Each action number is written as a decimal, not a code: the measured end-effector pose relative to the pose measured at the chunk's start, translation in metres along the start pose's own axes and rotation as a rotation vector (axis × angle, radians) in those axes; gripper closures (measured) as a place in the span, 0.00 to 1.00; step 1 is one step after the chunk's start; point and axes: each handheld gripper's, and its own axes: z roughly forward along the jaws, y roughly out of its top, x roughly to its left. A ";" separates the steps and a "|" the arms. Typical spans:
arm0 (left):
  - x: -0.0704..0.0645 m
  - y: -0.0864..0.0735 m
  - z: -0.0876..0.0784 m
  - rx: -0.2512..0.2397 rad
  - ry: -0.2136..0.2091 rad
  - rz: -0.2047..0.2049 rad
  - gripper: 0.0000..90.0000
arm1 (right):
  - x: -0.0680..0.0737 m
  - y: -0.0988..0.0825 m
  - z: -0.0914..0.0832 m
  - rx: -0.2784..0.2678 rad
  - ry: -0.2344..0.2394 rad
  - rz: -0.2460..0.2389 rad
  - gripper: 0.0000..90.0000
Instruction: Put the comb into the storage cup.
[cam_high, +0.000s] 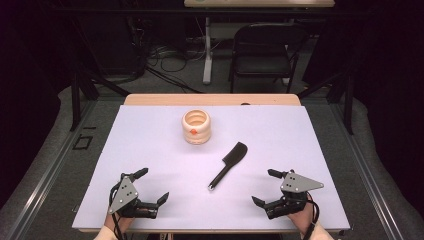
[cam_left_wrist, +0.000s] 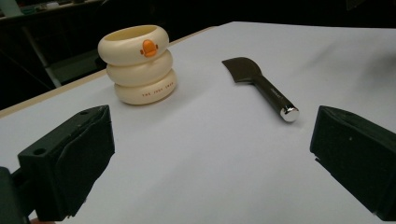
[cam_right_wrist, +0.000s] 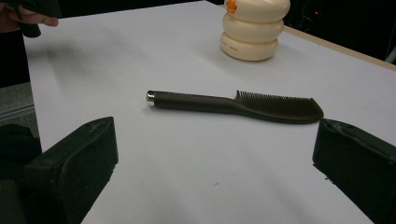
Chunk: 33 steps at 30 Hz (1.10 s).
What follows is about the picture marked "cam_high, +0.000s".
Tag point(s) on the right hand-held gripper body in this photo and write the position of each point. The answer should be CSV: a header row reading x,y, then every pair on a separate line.
x,y
296,184

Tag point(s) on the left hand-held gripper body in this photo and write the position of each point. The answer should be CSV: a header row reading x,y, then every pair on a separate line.
x,y
124,195

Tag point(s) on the black comb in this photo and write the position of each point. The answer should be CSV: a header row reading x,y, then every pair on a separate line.
x,y
230,160

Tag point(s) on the cream ribbed cup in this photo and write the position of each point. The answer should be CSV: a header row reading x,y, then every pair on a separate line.
x,y
196,133

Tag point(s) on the person's left hand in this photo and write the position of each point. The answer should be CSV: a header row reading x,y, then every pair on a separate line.
x,y
124,224

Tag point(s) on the person's right hand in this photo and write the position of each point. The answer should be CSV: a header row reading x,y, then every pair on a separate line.
x,y
300,220

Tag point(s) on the white table mat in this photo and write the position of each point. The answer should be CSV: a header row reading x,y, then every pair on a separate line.
x,y
266,140

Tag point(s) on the wooden table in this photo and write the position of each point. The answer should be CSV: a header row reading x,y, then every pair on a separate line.
x,y
166,99

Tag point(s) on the black folding chair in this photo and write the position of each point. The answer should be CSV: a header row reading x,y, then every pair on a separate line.
x,y
261,63

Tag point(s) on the background desk with white leg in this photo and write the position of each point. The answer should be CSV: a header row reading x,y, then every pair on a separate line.
x,y
260,3

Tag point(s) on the metal floor rail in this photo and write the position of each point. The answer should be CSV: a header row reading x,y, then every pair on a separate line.
x,y
50,170
366,173

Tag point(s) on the black metal frame stand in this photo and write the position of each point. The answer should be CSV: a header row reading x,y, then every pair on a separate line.
x,y
348,103
76,100

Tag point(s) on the black horizontal frame bar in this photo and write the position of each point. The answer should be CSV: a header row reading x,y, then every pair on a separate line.
x,y
133,12

